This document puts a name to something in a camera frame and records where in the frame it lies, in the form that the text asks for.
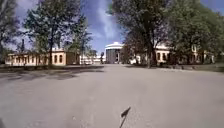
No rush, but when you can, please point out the round white building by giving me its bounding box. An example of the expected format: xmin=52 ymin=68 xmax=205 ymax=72
xmin=104 ymin=41 xmax=125 ymax=65

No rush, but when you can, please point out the grey asphalt ground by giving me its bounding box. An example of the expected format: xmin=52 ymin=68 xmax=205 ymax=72
xmin=0 ymin=63 xmax=224 ymax=128

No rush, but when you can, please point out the pale building behind trees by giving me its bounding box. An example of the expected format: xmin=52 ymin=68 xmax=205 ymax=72
xmin=129 ymin=43 xmax=214 ymax=66

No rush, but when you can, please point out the low yellow building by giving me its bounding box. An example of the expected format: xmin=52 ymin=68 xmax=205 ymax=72
xmin=4 ymin=49 xmax=81 ymax=67

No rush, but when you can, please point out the group of large trees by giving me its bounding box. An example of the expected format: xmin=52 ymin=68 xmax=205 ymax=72
xmin=107 ymin=0 xmax=224 ymax=69

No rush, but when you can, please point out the grass strip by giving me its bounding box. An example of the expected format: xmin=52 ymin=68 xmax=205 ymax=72
xmin=0 ymin=64 xmax=105 ymax=72

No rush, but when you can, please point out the dark chimney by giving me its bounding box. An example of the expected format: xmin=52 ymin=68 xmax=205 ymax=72
xmin=20 ymin=38 xmax=26 ymax=54

